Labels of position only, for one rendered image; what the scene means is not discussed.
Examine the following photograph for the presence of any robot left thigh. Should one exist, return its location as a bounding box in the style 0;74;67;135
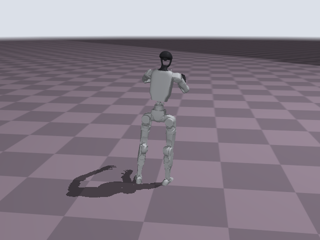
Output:
140;112;152;154

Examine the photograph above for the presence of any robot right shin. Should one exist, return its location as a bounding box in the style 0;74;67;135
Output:
163;147;174;181

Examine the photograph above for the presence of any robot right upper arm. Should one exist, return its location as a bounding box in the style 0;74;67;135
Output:
172;72;189;94

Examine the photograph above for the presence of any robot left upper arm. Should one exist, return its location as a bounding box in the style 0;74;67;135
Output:
142;69;153;84

